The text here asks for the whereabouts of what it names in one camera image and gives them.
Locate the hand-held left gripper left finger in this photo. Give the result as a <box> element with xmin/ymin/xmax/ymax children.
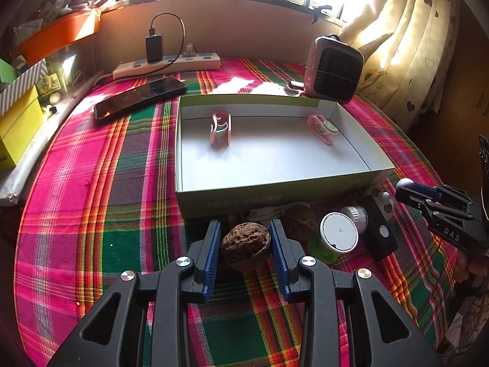
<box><xmin>46</xmin><ymin>220</ymin><xmax>222</xmax><ymax>367</ymax></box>

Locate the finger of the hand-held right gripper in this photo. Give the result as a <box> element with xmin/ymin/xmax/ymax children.
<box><xmin>424</xmin><ymin>184</ymin><xmax>479</xmax><ymax>220</ymax></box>
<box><xmin>395</xmin><ymin>178</ymin><xmax>441</xmax><ymax>209</ymax></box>

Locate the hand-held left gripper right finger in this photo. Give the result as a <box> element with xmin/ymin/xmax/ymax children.
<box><xmin>268</xmin><ymin>219</ymin><xmax>444</xmax><ymax>367</ymax></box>

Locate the brown pitted walnut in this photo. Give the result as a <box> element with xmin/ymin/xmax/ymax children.
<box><xmin>221</xmin><ymin>222</ymin><xmax>272</xmax><ymax>273</ymax></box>

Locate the white round toy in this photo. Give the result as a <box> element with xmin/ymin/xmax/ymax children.
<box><xmin>372</xmin><ymin>187</ymin><xmax>396</xmax><ymax>222</ymax></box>

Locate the brown seamed walnut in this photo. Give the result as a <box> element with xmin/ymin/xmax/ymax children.
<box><xmin>283</xmin><ymin>204</ymin><xmax>318</xmax><ymax>242</ymax></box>

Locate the small black box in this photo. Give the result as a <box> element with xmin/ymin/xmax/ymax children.
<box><xmin>351</xmin><ymin>194</ymin><xmax>399</xmax><ymax>261</ymax></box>

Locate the white cap green spool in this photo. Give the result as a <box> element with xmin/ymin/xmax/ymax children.
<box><xmin>306</xmin><ymin>206</ymin><xmax>369</xmax><ymax>265</ymax></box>

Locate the white cardboard box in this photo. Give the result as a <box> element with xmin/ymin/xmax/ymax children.
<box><xmin>174</xmin><ymin>94</ymin><xmax>396</xmax><ymax>220</ymax></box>

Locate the person's right hand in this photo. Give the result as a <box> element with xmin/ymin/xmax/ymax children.
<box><xmin>456</xmin><ymin>254</ymin><xmax>489</xmax><ymax>295</ymax></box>

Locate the white plastic clip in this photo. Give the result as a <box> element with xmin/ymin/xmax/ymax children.
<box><xmin>248</xmin><ymin>204</ymin><xmax>291</xmax><ymax>222</ymax></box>

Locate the pink flat clip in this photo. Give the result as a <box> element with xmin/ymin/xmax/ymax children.
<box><xmin>306</xmin><ymin>115</ymin><xmax>339</xmax><ymax>146</ymax></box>

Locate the pink looped clip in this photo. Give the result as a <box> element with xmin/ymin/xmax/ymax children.
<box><xmin>208</xmin><ymin>110</ymin><xmax>233</xmax><ymax>146</ymax></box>

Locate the cream heart print curtain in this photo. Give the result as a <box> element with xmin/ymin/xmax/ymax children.
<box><xmin>336</xmin><ymin>0</ymin><xmax>482</xmax><ymax>123</ymax></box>

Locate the pink mini heater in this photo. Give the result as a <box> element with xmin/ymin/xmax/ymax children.
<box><xmin>303</xmin><ymin>35</ymin><xmax>364</xmax><ymax>105</ymax></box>

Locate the black smartphone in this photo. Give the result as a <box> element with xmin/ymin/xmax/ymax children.
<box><xmin>94</xmin><ymin>76</ymin><xmax>189</xmax><ymax>122</ymax></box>

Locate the white power strip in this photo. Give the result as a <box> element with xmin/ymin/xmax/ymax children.
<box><xmin>112</xmin><ymin>53</ymin><xmax>221</xmax><ymax>81</ymax></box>

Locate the black window hook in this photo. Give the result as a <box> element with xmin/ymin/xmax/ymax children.
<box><xmin>311</xmin><ymin>5</ymin><xmax>333</xmax><ymax>24</ymax></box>

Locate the black charger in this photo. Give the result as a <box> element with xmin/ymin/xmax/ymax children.
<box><xmin>145</xmin><ymin>34</ymin><xmax>165</xmax><ymax>64</ymax></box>

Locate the yellow box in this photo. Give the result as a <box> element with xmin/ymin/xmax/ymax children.
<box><xmin>0</xmin><ymin>84</ymin><xmax>44</xmax><ymax>169</ymax></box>

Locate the green sticker card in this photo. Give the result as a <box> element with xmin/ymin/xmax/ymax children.
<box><xmin>38</xmin><ymin>72</ymin><xmax>62</xmax><ymax>96</ymax></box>

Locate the striped box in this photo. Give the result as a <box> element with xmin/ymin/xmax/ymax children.
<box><xmin>0</xmin><ymin>60</ymin><xmax>48</xmax><ymax>117</ymax></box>

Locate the orange plastic tray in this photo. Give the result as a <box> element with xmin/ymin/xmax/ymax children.
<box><xmin>15</xmin><ymin>9</ymin><xmax>102</xmax><ymax>64</ymax></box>

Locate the green box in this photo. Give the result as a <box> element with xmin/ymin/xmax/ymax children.
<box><xmin>0</xmin><ymin>58</ymin><xmax>20</xmax><ymax>85</ymax></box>

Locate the black charger cable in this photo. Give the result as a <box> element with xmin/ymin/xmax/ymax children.
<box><xmin>148</xmin><ymin>13</ymin><xmax>186</xmax><ymax>75</ymax></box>

